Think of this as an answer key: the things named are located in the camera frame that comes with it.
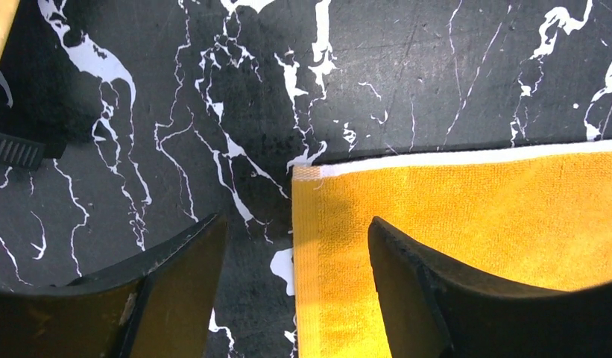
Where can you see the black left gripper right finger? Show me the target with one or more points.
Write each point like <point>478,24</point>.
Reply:
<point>433,305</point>

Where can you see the yellow brown bear towel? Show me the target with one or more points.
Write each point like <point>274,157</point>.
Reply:
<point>540,215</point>

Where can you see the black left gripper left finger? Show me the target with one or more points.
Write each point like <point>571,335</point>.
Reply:
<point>155,304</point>

